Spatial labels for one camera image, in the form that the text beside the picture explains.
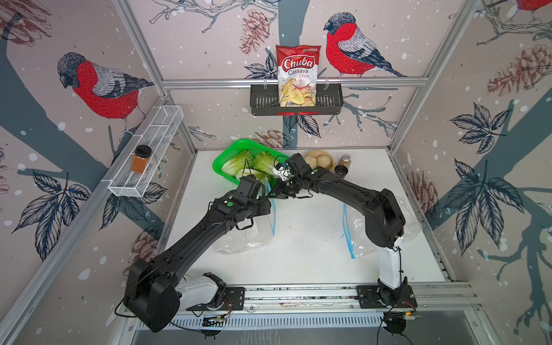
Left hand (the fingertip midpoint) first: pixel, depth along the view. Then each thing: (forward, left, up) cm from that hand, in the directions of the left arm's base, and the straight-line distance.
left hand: (270, 200), depth 81 cm
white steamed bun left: (+29, -19, -9) cm, 36 cm away
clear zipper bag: (-9, +7, -16) cm, 20 cm away
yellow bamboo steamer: (+37, -23, -12) cm, 45 cm away
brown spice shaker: (+27, -36, -7) cm, 45 cm away
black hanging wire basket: (+42, +3, +17) cm, 46 cm away
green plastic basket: (+43, +16, -12) cm, 48 cm away
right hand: (+3, +1, -2) cm, 4 cm away
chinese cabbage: (+27, +15, -8) cm, 32 cm away
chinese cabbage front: (+21, +8, -10) cm, 24 cm away
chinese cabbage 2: (+26, +4, -7) cm, 27 cm away
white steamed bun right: (+29, -26, -10) cm, 40 cm away
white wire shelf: (+23, +47, +14) cm, 54 cm away
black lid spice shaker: (+19, -32, -6) cm, 37 cm away
